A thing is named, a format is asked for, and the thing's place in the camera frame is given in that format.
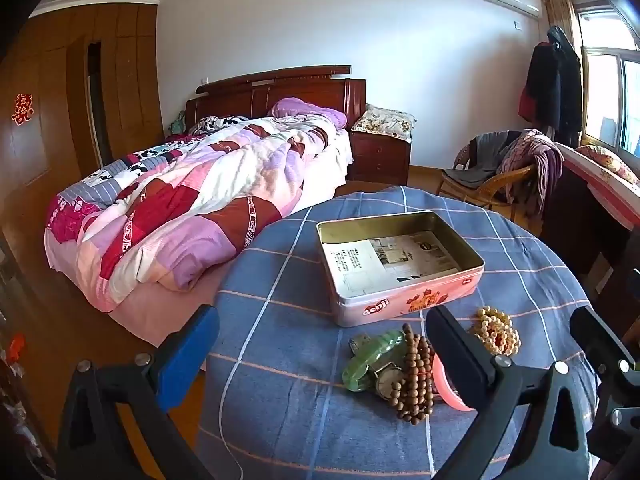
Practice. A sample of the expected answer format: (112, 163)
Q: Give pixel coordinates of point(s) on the hanging dark coats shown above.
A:
(550, 85)

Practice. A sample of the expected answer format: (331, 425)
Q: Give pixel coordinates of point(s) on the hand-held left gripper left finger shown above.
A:
(192, 340)

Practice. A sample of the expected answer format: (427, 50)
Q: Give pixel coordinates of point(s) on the window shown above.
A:
(605, 95)

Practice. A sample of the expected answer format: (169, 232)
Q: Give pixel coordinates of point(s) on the red paper decoration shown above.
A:
(22, 107)

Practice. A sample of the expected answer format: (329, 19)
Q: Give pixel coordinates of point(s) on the pink bangle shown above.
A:
(447, 392)

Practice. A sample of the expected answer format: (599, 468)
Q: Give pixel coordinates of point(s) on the dark wooden cabinet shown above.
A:
(575, 225)

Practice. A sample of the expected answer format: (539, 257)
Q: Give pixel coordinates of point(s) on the wooden wardrobe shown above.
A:
(50, 160)

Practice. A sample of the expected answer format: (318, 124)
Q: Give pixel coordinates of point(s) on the yellow curtain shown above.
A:
(560, 5)

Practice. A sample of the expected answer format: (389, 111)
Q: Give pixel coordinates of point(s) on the blue checkered tablecloth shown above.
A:
(300, 385)

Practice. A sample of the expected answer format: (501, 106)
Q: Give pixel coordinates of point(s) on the pink purple garment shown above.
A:
(530, 152)

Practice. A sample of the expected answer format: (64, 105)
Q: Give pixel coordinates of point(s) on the purple pillow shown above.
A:
(300, 107)

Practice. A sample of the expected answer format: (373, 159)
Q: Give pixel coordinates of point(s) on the pink tin box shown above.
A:
(400, 305)

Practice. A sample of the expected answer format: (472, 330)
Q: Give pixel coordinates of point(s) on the green jade bangle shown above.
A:
(360, 367)

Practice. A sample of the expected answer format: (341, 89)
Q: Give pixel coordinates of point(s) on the black and white patterned pillow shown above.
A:
(220, 123)

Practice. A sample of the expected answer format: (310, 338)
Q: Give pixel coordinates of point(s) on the pink patchwork quilt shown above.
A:
(200, 185)

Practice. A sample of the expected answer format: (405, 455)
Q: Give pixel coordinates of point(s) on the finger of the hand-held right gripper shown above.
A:
(600, 340)

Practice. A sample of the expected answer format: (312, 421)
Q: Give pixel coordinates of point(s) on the wicker chair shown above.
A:
(495, 180)

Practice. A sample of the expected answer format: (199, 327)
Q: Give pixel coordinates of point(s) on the wooden nightstand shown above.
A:
(380, 157)

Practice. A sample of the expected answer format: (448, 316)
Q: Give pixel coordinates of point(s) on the round wristwatch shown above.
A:
(387, 385)

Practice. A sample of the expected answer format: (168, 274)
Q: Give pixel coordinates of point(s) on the newspaper sheet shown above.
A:
(360, 270)

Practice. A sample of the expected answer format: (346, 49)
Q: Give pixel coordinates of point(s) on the green bag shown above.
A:
(178, 122)

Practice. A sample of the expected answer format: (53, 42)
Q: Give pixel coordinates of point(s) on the grey garment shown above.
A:
(480, 160)

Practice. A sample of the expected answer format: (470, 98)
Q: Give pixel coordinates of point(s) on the floral cushion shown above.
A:
(607, 160)

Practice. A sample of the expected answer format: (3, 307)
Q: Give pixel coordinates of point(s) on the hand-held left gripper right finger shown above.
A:
(460, 355)

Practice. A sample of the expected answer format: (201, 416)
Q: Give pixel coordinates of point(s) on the pink white bedding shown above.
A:
(605, 195)

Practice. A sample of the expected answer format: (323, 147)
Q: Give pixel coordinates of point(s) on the wooden bed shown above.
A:
(300, 87)

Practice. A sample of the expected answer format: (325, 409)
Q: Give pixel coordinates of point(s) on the floral pillow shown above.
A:
(385, 120)

